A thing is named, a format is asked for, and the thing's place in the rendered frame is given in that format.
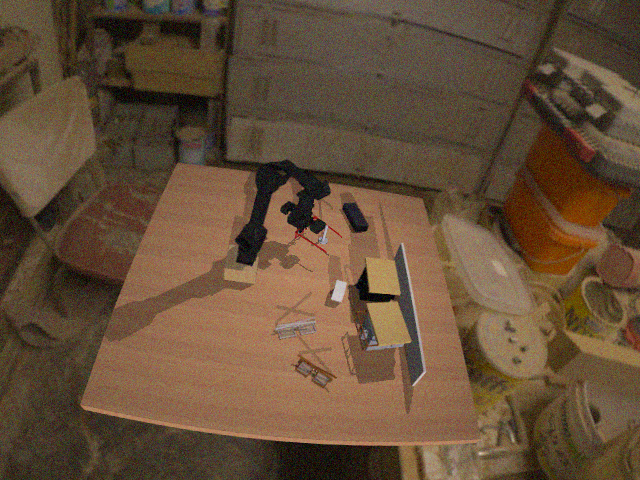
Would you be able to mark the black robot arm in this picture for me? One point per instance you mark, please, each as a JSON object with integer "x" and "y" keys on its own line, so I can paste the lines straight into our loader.
{"x": 268, "y": 180}

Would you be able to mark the grey flat rectangular panel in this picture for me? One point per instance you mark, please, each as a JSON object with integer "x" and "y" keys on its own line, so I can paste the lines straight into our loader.
{"x": 414, "y": 349}

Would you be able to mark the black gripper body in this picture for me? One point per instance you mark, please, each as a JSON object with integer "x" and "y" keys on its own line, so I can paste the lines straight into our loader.
{"x": 315, "y": 226}

